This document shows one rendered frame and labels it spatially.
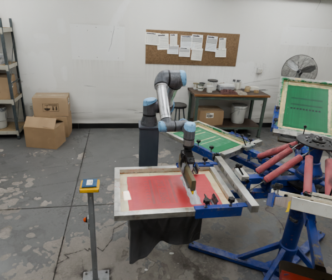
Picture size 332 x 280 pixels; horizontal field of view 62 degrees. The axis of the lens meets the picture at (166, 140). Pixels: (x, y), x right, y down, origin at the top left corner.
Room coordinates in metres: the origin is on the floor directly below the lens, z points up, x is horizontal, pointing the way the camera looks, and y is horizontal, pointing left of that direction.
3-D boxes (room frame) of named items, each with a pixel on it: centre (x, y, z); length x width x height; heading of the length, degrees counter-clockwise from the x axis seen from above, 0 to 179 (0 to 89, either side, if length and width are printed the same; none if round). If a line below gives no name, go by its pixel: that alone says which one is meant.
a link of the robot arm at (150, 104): (2.31, 0.15, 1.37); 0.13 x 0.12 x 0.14; 105
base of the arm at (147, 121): (2.30, 0.16, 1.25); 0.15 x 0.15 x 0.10
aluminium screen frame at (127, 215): (1.64, -0.06, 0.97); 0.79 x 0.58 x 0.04; 101
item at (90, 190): (1.66, 0.52, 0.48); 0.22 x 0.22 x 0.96; 11
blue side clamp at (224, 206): (1.42, -0.35, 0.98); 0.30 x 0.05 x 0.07; 101
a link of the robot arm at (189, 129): (1.69, -0.15, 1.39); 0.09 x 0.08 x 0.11; 15
